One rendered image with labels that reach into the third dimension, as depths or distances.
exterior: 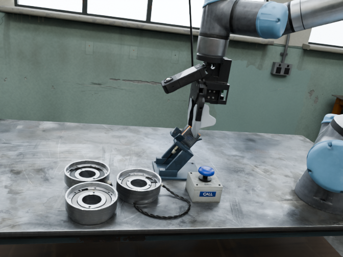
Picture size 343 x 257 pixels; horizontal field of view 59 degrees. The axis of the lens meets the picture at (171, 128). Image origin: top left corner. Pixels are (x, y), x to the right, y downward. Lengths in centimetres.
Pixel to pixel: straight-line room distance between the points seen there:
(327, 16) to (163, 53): 160
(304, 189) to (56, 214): 61
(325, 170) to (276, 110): 204
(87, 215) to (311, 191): 55
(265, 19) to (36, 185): 63
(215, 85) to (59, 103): 172
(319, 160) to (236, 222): 22
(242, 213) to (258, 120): 195
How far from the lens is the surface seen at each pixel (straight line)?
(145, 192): 69
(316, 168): 70
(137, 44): 226
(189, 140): 82
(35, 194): 76
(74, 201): 67
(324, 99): 293
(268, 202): 83
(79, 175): 78
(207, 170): 74
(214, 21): 75
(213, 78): 79
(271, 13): 71
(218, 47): 75
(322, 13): 82
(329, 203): 87
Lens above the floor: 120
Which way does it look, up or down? 20 degrees down
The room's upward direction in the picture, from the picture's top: 8 degrees clockwise
